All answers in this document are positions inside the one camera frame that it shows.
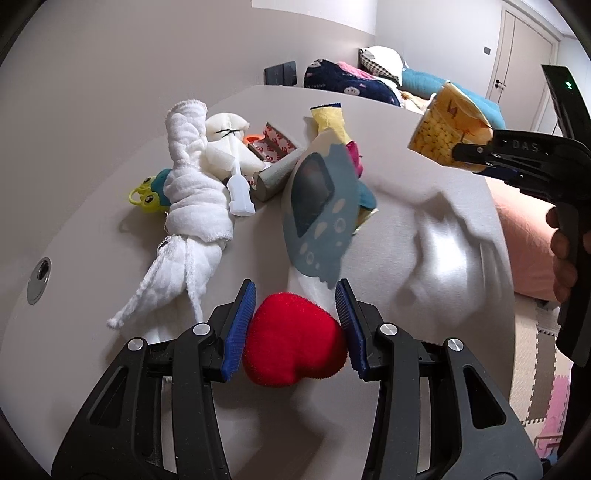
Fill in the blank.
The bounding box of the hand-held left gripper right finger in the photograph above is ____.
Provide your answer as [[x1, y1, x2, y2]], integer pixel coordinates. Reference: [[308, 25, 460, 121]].
[[335, 278, 543, 480]]

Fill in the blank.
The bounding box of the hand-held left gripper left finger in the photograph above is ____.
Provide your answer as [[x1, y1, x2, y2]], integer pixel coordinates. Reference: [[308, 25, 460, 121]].
[[52, 279, 257, 480]]

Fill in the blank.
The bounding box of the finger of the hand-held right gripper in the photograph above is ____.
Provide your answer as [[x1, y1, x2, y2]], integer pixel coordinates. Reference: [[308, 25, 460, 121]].
[[451, 134, 502, 175], [482, 161, 525, 185]]

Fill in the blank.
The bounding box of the red heart sponge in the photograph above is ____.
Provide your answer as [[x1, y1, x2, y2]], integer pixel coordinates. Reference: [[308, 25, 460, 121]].
[[242, 292, 348, 387]]

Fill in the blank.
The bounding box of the pink fluffy ball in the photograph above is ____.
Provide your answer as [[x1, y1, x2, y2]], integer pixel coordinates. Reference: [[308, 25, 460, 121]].
[[346, 141, 365, 178]]

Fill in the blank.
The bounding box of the blue printed plastic bag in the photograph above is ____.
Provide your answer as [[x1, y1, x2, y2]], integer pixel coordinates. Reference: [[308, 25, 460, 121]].
[[281, 130, 370, 319]]

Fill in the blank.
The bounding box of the white towel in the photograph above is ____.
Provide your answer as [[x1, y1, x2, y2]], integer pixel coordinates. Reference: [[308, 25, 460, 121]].
[[107, 98, 237, 329]]

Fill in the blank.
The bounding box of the yellow snack packet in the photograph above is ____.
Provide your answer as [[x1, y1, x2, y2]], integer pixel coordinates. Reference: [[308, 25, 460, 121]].
[[309, 102, 352, 144]]

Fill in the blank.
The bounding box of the green alien toy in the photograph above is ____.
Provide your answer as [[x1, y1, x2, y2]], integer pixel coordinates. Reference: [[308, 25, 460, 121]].
[[127, 169, 172, 216]]

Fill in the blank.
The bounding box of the person's right hand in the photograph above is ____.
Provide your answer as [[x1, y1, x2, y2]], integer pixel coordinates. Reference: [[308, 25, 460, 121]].
[[546, 208, 578, 305]]

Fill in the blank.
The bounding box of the bed with pink sheet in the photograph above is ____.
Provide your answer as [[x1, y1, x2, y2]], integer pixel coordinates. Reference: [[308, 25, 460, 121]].
[[487, 178, 561, 305]]

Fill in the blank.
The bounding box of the teal cushion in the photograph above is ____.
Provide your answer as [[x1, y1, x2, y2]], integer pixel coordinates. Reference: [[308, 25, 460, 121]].
[[401, 68, 506, 130]]

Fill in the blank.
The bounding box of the beige door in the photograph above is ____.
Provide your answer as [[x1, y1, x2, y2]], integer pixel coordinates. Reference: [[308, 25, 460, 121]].
[[488, 7, 561, 109]]

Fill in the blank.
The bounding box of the teal and yellow wrapper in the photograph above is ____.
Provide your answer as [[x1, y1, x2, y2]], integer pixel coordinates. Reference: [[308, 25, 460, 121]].
[[353, 178, 380, 232]]

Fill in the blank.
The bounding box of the white plastic syringe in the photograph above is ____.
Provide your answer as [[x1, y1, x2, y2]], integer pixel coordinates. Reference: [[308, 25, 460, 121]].
[[226, 159, 257, 217]]

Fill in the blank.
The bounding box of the checkered pillow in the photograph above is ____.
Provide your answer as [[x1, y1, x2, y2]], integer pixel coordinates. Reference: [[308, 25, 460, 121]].
[[358, 46, 407, 79]]

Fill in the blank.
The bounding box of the pink cloth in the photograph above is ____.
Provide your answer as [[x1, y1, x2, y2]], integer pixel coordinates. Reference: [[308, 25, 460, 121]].
[[337, 61, 372, 80]]

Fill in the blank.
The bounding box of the navy printed blanket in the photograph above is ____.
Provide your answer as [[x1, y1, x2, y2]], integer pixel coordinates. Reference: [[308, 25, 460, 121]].
[[303, 59, 402, 108]]

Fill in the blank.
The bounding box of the grey block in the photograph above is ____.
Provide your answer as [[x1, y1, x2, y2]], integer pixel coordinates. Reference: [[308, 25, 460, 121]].
[[255, 150, 303, 201]]

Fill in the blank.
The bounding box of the white foam wrap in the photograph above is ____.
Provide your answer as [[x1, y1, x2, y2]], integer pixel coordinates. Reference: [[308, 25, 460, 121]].
[[203, 112, 266, 181]]

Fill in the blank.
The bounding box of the red printed tape roll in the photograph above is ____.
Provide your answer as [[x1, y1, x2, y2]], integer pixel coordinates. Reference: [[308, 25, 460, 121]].
[[247, 122, 303, 164]]

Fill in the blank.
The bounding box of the metal desk cable grommet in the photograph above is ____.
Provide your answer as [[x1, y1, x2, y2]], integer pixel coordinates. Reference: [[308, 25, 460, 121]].
[[26, 258, 52, 305]]

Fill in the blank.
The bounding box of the black wall socket panel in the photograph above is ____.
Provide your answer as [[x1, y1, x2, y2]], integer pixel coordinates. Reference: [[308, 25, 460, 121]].
[[264, 60, 298, 87]]

